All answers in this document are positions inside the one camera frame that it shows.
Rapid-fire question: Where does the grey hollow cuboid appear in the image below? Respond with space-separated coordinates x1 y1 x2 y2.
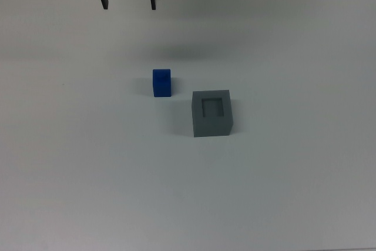
192 89 235 138

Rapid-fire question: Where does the blue block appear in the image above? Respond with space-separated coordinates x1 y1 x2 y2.
152 68 172 98

